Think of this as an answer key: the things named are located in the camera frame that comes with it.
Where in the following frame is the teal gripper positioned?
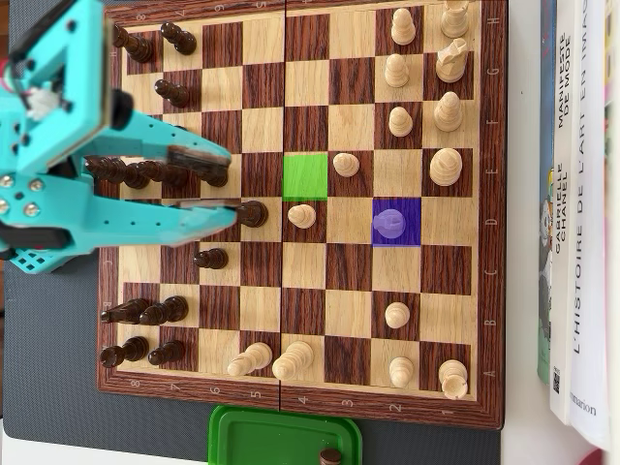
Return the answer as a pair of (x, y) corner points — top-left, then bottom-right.
(0, 172), (241, 254)

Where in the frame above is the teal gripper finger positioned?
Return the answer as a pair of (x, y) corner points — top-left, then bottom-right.
(84, 111), (233, 178)

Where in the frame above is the light wooden pawn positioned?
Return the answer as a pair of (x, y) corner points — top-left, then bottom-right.
(390, 8), (418, 47)
(388, 356), (416, 388)
(385, 301), (412, 329)
(288, 202), (318, 231)
(372, 208), (406, 242)
(388, 105), (415, 139)
(332, 152), (361, 179)
(385, 52), (412, 89)

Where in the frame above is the dark wooden king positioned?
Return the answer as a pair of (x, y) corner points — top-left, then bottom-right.
(84, 157), (149, 191)

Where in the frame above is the dark wooden bishop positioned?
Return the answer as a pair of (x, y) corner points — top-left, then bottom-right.
(99, 298), (150, 326)

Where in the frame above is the dark wooden rook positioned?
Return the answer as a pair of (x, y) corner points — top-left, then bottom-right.
(111, 23), (155, 64)
(99, 336), (150, 369)

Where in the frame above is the light wooden queen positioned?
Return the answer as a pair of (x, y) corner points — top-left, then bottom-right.
(271, 340), (315, 383)

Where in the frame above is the wooden chessboard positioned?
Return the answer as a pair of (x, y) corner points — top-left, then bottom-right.
(96, 0), (508, 432)

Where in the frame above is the green plastic tray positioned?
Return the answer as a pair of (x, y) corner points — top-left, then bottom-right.
(206, 404), (363, 465)

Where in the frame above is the light wooden king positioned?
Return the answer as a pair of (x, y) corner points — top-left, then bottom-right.
(429, 147), (464, 188)

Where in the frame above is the light wooden knight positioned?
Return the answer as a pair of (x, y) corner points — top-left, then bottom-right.
(435, 37), (470, 84)

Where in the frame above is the light wooden rook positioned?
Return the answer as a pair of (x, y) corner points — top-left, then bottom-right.
(438, 359), (470, 401)
(440, 0), (472, 40)

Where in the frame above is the thin illustrated panda book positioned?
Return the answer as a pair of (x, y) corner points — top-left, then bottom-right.
(536, 0), (558, 387)

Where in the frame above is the white Gabrielle Chanel book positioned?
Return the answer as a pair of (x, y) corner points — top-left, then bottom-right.
(549, 0), (577, 426)

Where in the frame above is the pink red object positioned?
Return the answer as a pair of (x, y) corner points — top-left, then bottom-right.
(575, 446), (612, 465)

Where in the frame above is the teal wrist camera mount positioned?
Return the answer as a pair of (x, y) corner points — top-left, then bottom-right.
(0, 0), (135, 175)

